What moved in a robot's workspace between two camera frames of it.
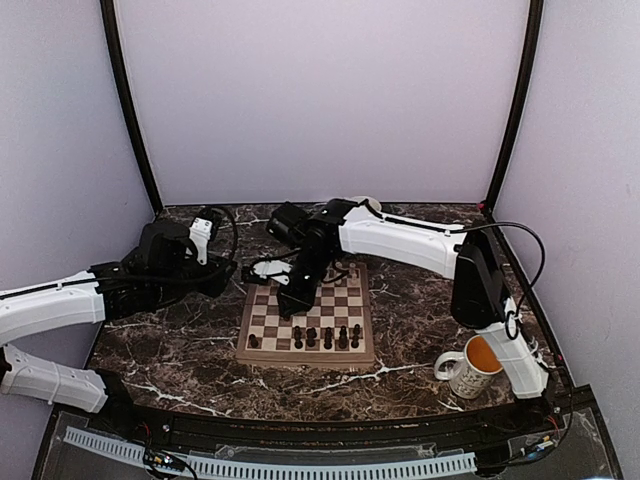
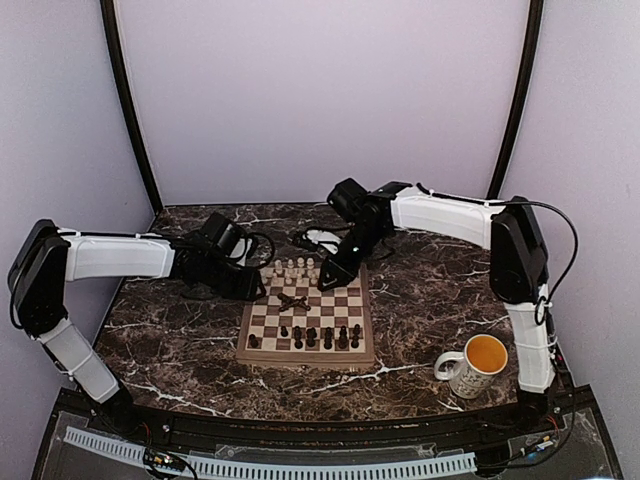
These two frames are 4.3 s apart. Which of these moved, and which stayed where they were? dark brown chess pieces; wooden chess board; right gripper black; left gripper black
Moved: left gripper black; right gripper black
Stayed: wooden chess board; dark brown chess pieces
